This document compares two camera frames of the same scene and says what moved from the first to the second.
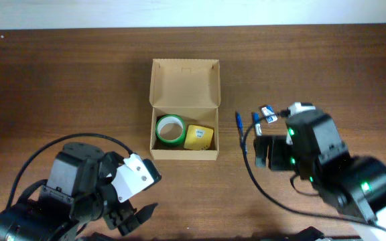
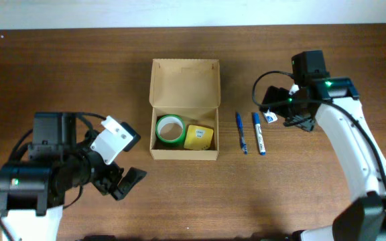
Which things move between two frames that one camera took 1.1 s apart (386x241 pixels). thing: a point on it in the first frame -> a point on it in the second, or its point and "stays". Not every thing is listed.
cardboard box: x=189 y=88 stays
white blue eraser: x=269 y=110 stays
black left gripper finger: x=143 y=213 -> x=129 y=179
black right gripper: x=277 y=152 -> x=281 y=104
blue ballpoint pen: x=239 y=121 stays
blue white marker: x=257 y=124 stays
